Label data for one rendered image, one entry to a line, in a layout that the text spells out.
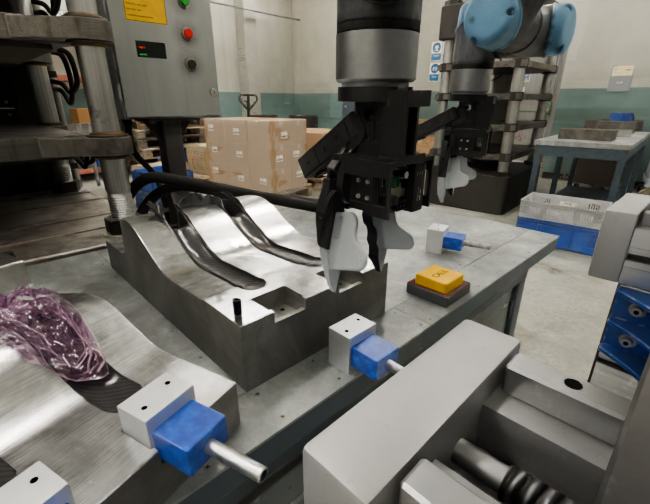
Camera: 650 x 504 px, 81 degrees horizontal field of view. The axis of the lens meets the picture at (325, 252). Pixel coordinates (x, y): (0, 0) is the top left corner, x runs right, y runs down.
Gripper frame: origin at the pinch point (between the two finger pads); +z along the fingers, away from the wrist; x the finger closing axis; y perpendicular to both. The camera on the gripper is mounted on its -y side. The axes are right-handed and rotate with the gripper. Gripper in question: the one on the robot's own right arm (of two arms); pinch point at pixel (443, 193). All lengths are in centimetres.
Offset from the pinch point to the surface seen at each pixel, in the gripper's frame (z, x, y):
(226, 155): 50, 264, -328
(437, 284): 9.7, -24.8, 6.7
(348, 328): 7.4, -47.5, 1.6
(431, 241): 10.4, -2.9, -0.6
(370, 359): 9, -50, 6
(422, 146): 61, 607, -190
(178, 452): 6, -71, -1
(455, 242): 9.7, -2.5, 4.4
